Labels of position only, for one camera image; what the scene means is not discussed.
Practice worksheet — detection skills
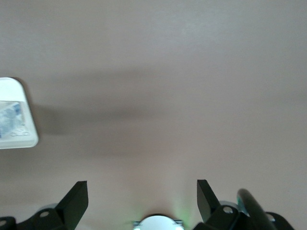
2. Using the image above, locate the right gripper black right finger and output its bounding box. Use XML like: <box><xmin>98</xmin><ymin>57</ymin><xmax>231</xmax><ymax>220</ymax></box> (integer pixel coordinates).
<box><xmin>193</xmin><ymin>179</ymin><xmax>243</xmax><ymax>230</ymax></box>

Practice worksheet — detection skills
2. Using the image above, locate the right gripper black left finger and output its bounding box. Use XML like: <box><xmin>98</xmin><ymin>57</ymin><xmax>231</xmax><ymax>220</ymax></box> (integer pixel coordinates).
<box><xmin>32</xmin><ymin>181</ymin><xmax>89</xmax><ymax>230</ymax></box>

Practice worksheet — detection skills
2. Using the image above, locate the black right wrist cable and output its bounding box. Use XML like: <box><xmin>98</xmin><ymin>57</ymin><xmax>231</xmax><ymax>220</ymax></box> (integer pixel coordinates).
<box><xmin>236</xmin><ymin>188</ymin><xmax>275</xmax><ymax>230</ymax></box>

